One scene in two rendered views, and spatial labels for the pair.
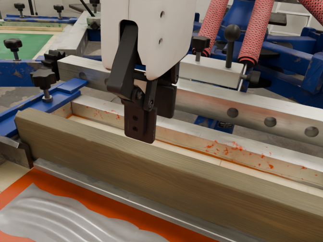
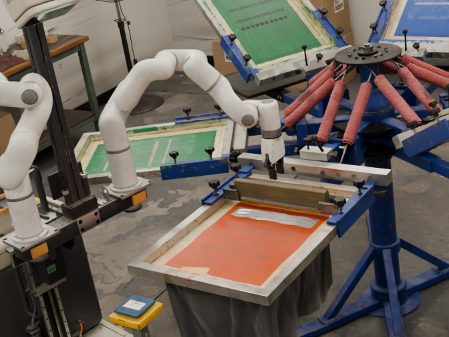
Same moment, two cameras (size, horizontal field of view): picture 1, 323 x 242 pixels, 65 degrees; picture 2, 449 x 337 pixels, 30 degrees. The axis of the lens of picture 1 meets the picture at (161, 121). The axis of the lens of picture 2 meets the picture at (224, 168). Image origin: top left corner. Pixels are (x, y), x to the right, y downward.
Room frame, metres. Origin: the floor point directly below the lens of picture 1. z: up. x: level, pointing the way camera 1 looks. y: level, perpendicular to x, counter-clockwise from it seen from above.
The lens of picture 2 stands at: (-2.60, -0.66, 2.42)
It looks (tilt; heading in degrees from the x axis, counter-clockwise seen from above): 23 degrees down; 17
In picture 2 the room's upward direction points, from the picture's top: 10 degrees counter-clockwise
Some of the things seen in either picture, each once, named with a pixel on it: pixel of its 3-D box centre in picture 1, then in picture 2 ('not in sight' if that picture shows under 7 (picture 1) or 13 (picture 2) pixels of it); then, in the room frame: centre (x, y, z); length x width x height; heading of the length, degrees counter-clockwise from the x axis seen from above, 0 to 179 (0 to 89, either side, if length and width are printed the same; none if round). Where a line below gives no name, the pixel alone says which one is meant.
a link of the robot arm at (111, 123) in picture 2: not in sight; (113, 128); (0.13, 0.58, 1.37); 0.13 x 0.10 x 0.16; 11
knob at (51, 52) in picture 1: (60, 66); (238, 159); (0.59, 0.26, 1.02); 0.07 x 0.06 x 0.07; 160
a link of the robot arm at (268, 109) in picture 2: not in sight; (258, 114); (0.23, 0.05, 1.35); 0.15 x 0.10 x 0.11; 101
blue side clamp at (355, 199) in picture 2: not in sight; (351, 209); (0.17, -0.27, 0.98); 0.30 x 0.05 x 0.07; 160
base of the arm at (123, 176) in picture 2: not in sight; (119, 166); (0.12, 0.59, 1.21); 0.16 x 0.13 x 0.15; 58
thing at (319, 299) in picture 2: not in sight; (304, 301); (-0.08, -0.10, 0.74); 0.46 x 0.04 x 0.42; 160
